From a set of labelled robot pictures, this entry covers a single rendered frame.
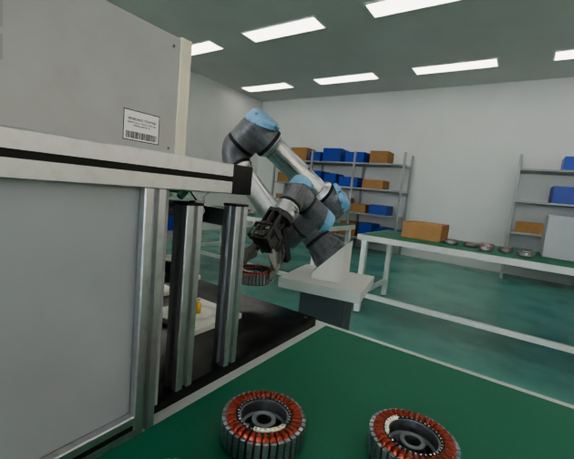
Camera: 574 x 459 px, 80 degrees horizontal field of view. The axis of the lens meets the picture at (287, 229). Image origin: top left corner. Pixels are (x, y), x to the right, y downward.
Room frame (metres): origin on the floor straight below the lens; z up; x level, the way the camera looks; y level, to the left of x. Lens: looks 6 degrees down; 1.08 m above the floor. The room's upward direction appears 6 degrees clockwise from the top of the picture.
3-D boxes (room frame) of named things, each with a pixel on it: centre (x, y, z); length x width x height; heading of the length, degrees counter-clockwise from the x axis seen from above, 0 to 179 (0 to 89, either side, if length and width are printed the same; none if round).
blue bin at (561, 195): (5.37, -4.19, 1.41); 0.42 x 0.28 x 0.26; 148
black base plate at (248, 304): (0.82, 0.30, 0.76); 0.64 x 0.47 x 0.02; 56
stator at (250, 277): (0.94, 0.08, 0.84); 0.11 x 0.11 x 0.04
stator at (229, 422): (0.43, 0.01, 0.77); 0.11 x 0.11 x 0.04
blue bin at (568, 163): (5.31, -4.29, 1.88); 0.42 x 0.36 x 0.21; 147
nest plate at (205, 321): (0.77, 0.19, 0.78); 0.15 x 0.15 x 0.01; 56
